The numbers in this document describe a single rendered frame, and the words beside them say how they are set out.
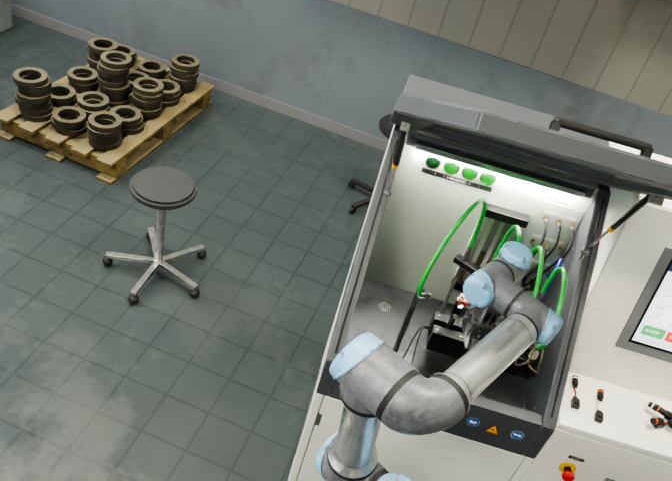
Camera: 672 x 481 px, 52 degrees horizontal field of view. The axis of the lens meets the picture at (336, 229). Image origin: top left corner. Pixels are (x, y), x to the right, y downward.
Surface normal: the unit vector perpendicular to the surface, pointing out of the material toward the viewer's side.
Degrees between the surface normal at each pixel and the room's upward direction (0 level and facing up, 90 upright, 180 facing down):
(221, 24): 90
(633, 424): 0
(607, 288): 76
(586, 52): 90
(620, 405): 0
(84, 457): 0
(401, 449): 90
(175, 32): 90
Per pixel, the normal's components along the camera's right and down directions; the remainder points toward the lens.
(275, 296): 0.21, -0.76
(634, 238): -0.14, 0.39
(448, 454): -0.19, 0.58
